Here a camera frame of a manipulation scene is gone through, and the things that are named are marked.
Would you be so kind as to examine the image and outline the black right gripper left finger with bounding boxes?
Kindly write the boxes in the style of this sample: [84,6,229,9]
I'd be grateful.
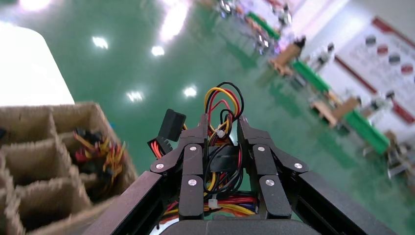
[82,113,208,235]

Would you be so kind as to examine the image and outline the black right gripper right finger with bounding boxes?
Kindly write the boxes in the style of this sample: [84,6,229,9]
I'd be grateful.
[238,116,396,235]

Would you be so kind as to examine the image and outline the coloured wire harness bundle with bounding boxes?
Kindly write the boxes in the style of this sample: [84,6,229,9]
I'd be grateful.
[147,81,260,229]

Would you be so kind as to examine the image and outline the tan cardboard box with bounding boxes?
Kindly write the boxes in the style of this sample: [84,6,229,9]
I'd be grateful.
[269,42,303,77]
[311,97,361,128]

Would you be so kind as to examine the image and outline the green top work table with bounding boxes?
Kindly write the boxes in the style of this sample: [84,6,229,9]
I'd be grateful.
[344,110,392,155]
[292,60,331,94]
[246,11,283,41]

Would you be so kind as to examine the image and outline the brown cardboard divider box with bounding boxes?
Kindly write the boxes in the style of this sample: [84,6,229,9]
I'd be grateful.
[0,102,138,235]

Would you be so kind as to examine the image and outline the wire bundle middle right cell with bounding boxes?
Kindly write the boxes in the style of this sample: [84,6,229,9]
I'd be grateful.
[71,127,126,177]

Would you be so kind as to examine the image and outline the white wall poster red border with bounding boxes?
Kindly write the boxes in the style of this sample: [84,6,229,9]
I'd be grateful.
[334,16,415,125]

